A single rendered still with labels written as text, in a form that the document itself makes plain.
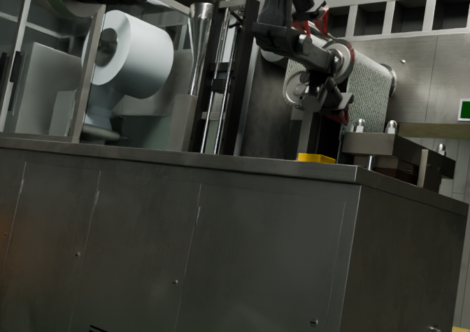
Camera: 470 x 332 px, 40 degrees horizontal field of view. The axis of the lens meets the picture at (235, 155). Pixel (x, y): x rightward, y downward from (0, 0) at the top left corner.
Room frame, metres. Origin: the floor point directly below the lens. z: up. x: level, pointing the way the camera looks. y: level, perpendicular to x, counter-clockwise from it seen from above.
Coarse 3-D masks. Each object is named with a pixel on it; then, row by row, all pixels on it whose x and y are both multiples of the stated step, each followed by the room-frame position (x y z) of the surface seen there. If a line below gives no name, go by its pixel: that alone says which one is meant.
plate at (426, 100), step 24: (360, 48) 2.27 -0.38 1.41; (384, 48) 2.21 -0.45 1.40; (408, 48) 2.14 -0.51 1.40; (432, 48) 2.08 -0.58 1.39; (456, 48) 2.03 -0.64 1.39; (408, 72) 2.13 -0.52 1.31; (432, 72) 2.08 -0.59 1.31; (456, 72) 2.02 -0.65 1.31; (216, 96) 2.73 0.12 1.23; (408, 96) 2.12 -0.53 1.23; (432, 96) 2.07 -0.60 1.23; (456, 96) 2.01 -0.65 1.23; (408, 120) 2.12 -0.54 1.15; (432, 120) 2.06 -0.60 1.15; (456, 120) 2.01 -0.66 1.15
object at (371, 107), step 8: (352, 88) 1.92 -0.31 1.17; (360, 88) 1.95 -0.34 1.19; (360, 96) 1.95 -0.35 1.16; (368, 96) 1.98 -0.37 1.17; (376, 96) 2.02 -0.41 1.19; (352, 104) 1.93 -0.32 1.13; (360, 104) 1.96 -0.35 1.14; (368, 104) 1.99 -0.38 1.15; (376, 104) 2.02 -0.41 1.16; (384, 104) 2.06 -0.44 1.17; (352, 112) 1.93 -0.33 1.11; (360, 112) 1.96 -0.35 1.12; (368, 112) 1.99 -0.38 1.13; (376, 112) 2.03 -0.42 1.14; (384, 112) 2.06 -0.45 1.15; (352, 120) 1.94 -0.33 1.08; (368, 120) 2.00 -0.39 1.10; (376, 120) 2.03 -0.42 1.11; (384, 120) 2.07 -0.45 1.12; (344, 128) 1.91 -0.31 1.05; (368, 128) 2.00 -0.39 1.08; (376, 128) 2.04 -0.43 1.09
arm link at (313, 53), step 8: (304, 40) 1.36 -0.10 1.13; (312, 40) 1.41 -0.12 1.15; (296, 48) 1.37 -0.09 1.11; (304, 48) 1.37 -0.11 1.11; (312, 48) 1.54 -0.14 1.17; (320, 48) 1.62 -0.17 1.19; (288, 56) 1.43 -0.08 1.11; (304, 56) 1.50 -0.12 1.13; (312, 56) 1.56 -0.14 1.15; (320, 56) 1.63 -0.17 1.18; (328, 56) 1.67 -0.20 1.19; (304, 64) 1.60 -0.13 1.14; (312, 64) 1.59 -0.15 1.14; (320, 64) 1.65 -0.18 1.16; (328, 64) 1.70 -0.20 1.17; (328, 72) 1.71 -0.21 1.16
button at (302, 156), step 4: (300, 156) 1.66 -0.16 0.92; (304, 156) 1.65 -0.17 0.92; (308, 156) 1.64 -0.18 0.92; (312, 156) 1.63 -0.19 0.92; (316, 156) 1.62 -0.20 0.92; (320, 156) 1.61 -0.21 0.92; (324, 156) 1.62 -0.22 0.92; (300, 160) 1.65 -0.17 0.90; (304, 160) 1.64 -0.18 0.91; (308, 160) 1.64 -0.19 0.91; (312, 160) 1.63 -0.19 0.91; (316, 160) 1.62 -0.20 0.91; (320, 160) 1.62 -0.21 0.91; (324, 160) 1.63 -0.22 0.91; (328, 160) 1.64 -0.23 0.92; (332, 160) 1.65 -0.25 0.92
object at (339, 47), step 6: (330, 48) 1.95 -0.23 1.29; (336, 48) 1.93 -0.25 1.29; (342, 48) 1.92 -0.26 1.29; (348, 54) 1.90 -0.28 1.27; (348, 60) 1.90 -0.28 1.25; (342, 66) 1.91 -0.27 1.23; (342, 72) 1.91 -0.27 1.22; (336, 78) 1.92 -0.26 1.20; (342, 84) 1.97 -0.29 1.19; (390, 84) 2.08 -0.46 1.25
